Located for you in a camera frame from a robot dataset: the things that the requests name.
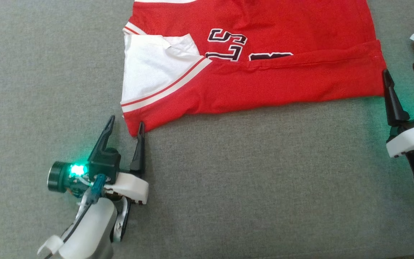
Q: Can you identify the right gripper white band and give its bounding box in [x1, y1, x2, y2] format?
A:
[382, 62, 414, 188]

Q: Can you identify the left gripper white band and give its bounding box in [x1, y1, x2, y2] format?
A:
[47, 115, 149, 205]

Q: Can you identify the red white sports jersey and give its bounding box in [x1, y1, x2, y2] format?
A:
[120, 0, 387, 137]

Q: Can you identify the large grey sofa seat cushion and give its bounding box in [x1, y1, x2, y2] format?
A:
[0, 0, 414, 259]

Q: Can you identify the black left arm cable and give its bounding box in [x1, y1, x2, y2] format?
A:
[47, 174, 107, 259]

